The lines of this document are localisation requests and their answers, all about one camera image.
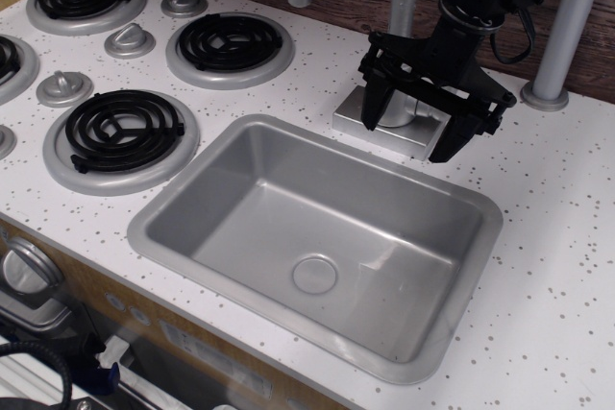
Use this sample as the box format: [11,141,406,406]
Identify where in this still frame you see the silver stove knob lower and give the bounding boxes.
[36,71,93,109]

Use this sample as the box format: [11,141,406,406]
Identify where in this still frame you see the back right stove burner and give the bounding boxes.
[165,12,294,90]

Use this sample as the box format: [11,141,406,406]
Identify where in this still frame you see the left edge stove burner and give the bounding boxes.
[1,35,39,105]

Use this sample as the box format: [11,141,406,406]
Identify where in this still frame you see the silver stove knob edge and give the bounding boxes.
[0,125,16,159]

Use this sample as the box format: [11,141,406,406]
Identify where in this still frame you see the silver stove knob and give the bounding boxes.
[104,23,156,60]
[36,71,93,109]
[160,0,209,18]

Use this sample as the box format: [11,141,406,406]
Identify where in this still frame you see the front right stove burner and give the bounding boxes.
[43,89,200,197]

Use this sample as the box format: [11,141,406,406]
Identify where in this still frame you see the grey toy sink basin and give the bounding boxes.
[127,114,504,385]

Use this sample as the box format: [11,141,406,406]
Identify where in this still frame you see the wooden toy kitchen cabinet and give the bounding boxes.
[1,219,348,409]

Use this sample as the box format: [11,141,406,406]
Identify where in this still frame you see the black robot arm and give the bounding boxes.
[359,0,543,163]

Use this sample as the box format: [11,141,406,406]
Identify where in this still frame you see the silver toy faucet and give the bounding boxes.
[286,0,452,162]

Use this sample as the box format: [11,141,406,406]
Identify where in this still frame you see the silver stove knob top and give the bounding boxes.
[160,0,209,18]

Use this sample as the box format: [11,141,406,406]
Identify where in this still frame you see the back left stove burner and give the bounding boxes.
[26,0,147,36]

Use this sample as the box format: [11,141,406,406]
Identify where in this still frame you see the silver oven dial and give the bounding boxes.
[1,236,63,308]

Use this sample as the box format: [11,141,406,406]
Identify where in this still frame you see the silver stove knob middle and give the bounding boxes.
[104,23,156,60]

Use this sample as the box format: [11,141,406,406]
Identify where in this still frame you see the grey support pole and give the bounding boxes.
[520,0,594,112]

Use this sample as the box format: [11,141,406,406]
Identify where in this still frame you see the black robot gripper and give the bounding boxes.
[359,18,516,163]

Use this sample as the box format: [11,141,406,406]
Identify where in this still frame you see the black cable lower left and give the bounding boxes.
[0,338,74,410]

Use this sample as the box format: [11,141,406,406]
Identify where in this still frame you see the silver faucet lever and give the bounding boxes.
[396,81,465,123]

